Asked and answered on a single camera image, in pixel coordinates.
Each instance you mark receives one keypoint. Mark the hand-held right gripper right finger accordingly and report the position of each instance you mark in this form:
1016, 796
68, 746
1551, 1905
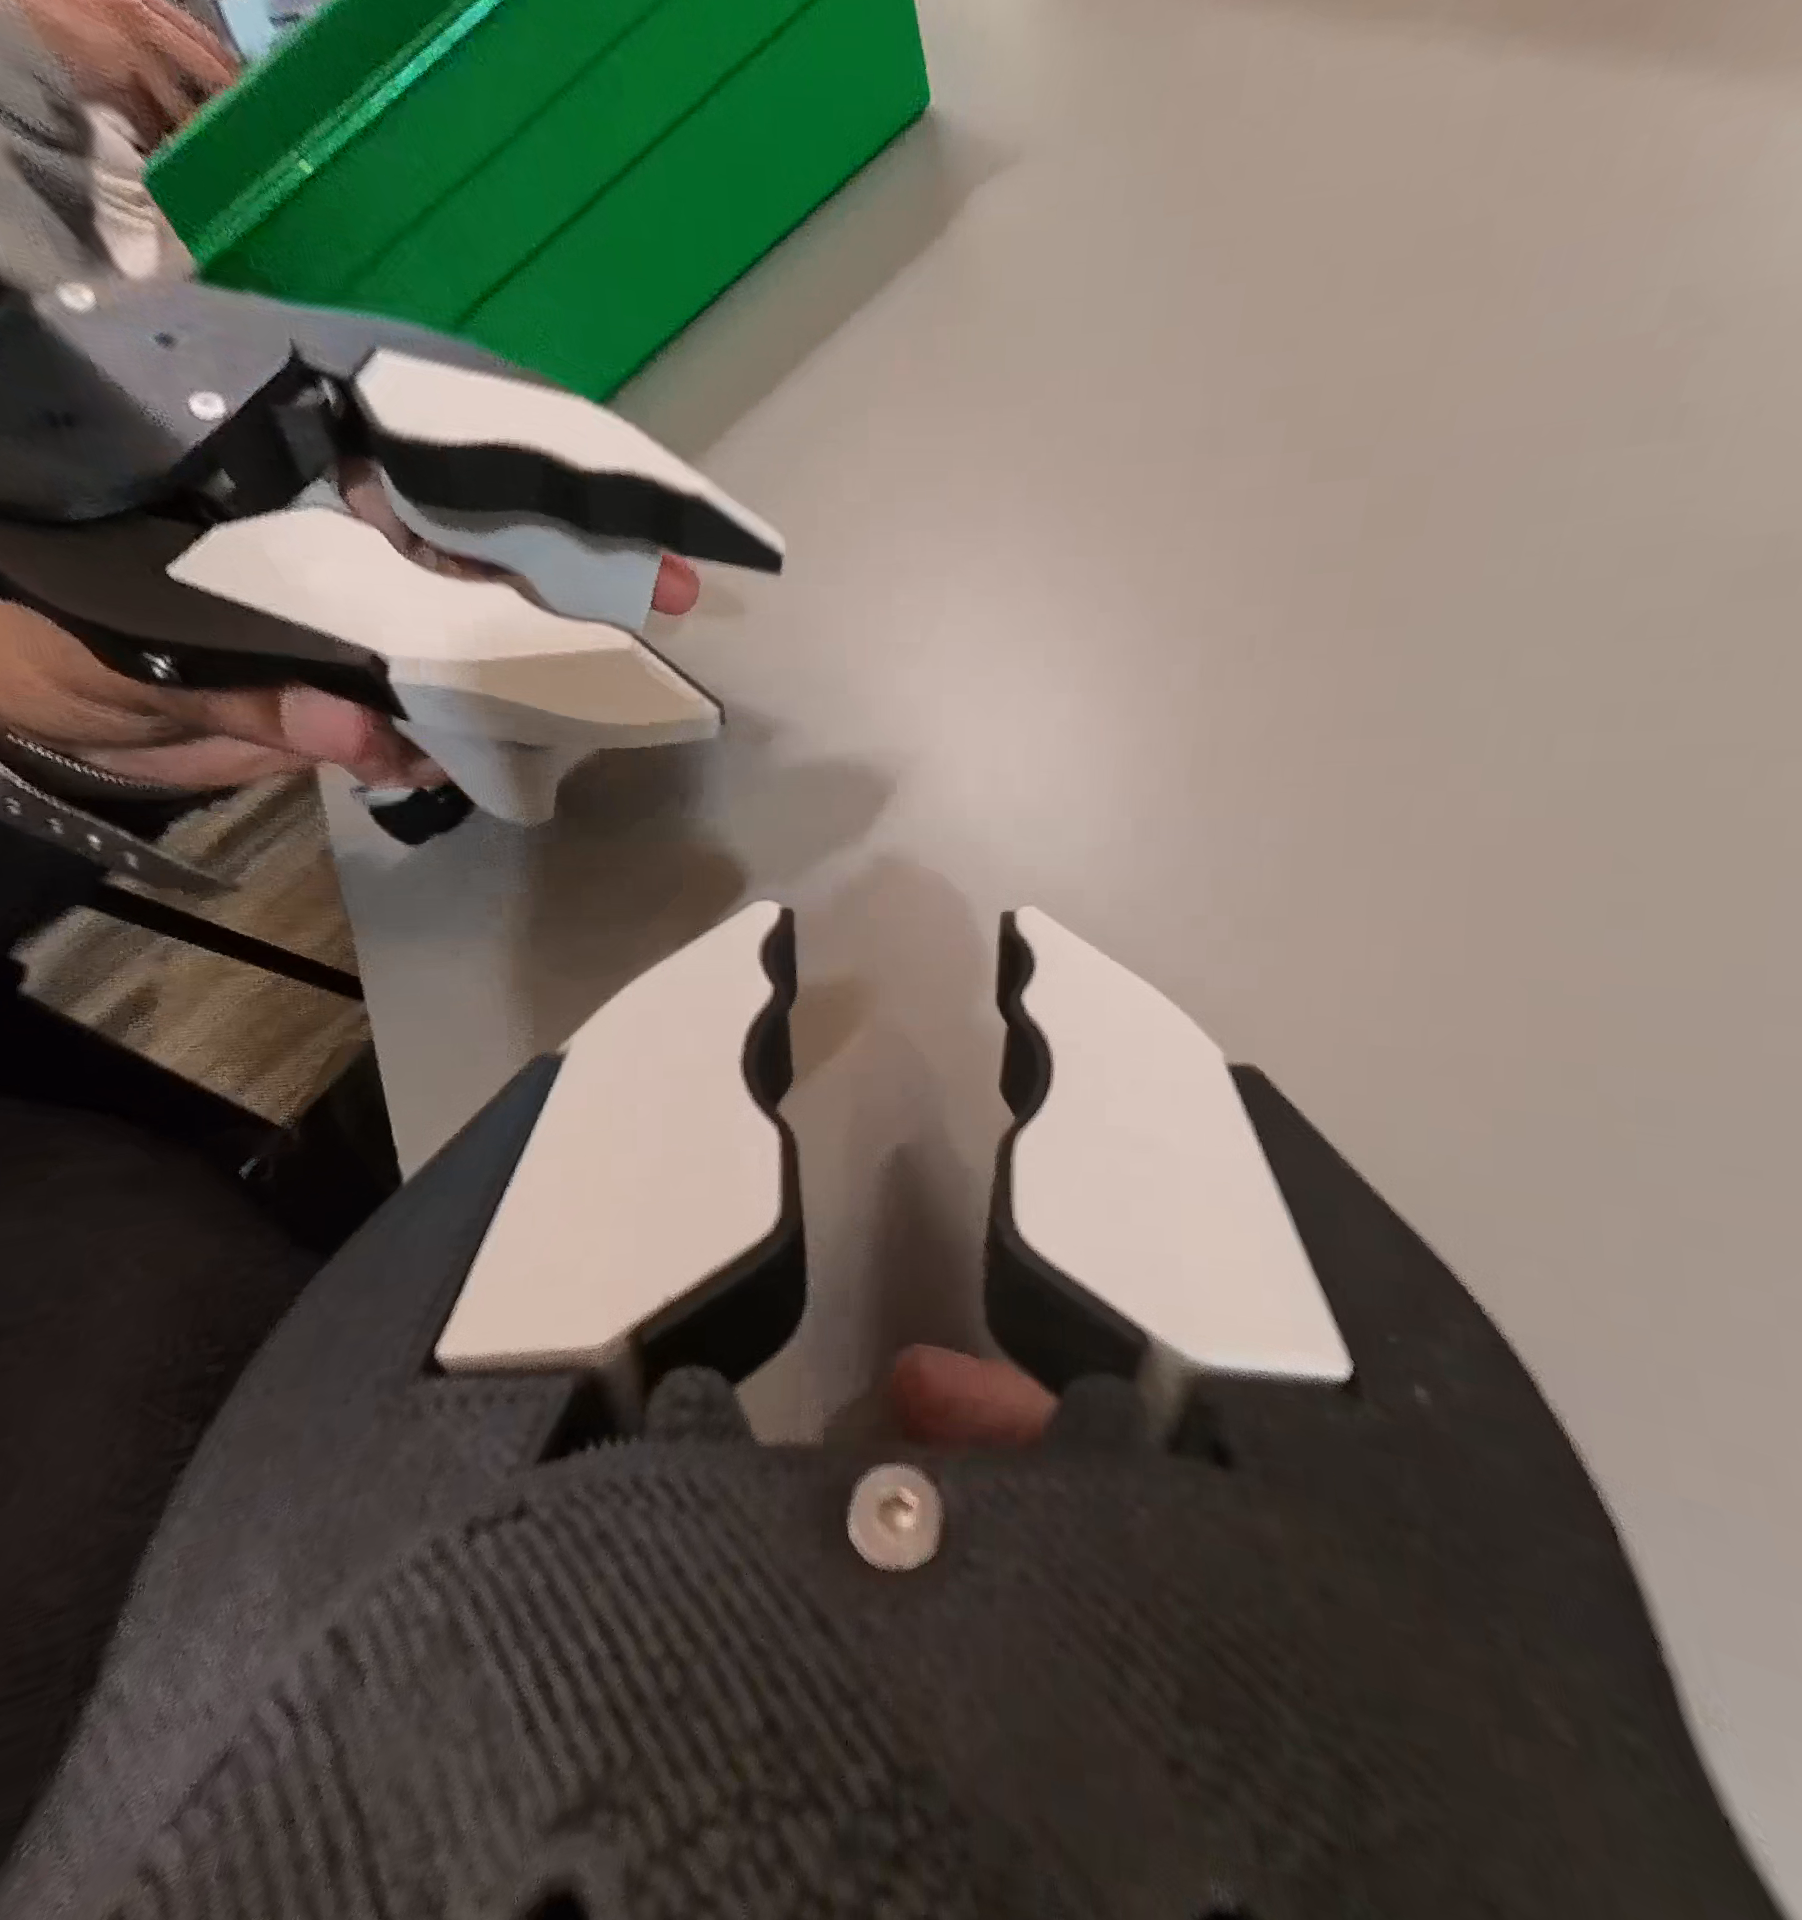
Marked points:
1170, 1201

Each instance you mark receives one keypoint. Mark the person's left hand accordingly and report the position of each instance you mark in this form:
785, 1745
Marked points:
166, 705

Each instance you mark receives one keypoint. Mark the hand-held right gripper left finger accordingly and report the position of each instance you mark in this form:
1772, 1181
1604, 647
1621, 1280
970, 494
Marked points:
646, 1171

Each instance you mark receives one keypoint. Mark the green plastic bin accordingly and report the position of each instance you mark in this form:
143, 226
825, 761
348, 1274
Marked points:
617, 165

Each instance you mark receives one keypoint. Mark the person's right hand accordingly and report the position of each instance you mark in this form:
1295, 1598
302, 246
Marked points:
977, 1395

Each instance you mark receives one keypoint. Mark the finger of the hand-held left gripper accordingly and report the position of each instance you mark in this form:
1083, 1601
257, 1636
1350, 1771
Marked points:
541, 413
466, 631

